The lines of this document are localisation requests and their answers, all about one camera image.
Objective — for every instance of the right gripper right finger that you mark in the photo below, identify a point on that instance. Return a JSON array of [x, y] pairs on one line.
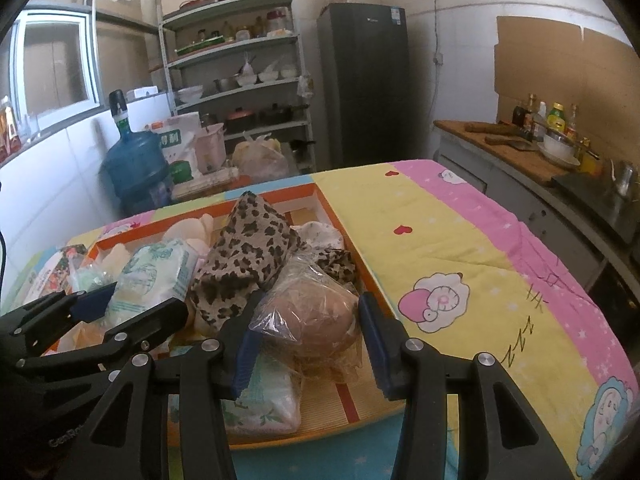
[[393, 368]]

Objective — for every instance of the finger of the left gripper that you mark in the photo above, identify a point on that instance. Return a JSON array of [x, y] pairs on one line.
[[144, 332], [39, 324]]

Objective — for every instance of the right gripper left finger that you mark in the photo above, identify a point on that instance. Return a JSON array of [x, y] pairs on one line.
[[240, 349]]

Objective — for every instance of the green sponge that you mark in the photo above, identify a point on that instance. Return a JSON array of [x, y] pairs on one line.
[[88, 278]]

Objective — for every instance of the brown ball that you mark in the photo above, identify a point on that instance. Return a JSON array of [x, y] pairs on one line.
[[309, 322]]

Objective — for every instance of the leopard print cloth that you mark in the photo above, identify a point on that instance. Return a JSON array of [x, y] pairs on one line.
[[249, 254]]

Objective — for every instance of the beige plush purple dress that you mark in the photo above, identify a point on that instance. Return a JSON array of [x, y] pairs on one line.
[[196, 232]]

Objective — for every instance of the yellow white doll pouch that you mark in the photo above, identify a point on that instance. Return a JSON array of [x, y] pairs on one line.
[[320, 235]]

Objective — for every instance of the pink plastic packet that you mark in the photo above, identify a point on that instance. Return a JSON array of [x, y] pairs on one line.
[[83, 335]]

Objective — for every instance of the orange cardboard box tray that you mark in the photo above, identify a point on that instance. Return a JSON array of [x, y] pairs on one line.
[[280, 406]]

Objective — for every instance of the green white tissue pack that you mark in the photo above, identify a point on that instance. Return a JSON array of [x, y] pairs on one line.
[[155, 273]]

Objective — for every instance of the colourful cartoon table cloth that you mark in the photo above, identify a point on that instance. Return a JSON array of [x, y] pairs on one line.
[[415, 227]]

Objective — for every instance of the blue water jug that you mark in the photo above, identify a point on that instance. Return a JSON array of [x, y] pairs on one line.
[[135, 164]]

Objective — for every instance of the plastic bag of food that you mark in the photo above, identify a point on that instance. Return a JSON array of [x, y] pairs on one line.
[[260, 159]]

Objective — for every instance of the pink plastic bucket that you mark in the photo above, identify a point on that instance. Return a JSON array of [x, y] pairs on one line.
[[209, 148]]

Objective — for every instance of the orange drink bottle pack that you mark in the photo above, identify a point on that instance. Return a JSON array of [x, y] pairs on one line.
[[10, 142]]

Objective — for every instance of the white flour sack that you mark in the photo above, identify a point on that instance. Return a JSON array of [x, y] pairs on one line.
[[177, 139]]

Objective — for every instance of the white bowl on counter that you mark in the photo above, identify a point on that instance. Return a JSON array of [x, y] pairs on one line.
[[556, 150]]

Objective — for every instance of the dark grey refrigerator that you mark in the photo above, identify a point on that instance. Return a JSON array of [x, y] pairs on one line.
[[365, 70]]

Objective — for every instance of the white metal shelf rack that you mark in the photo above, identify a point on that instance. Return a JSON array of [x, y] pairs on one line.
[[241, 62]]

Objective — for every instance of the green yellow oil bottle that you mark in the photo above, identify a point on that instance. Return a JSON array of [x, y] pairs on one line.
[[556, 118]]

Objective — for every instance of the steel kettle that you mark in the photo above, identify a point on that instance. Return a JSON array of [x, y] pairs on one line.
[[624, 176]]

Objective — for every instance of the cardboard wall sheet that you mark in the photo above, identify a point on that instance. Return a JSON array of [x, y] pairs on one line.
[[564, 63]]

